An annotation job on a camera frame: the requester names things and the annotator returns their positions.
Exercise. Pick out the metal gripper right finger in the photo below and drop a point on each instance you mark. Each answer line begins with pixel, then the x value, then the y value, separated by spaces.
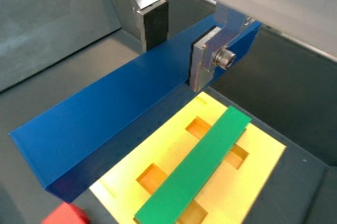
pixel 210 52

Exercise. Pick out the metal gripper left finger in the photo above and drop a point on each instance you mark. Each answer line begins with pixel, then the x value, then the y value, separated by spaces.
pixel 152 21

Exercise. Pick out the yellow slotted board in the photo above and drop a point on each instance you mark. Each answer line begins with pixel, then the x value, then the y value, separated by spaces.
pixel 230 191

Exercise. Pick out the green long bar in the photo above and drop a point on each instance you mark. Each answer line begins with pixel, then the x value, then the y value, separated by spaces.
pixel 180 188

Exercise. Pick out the red cross-shaped block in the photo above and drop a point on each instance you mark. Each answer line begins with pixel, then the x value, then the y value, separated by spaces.
pixel 67 214

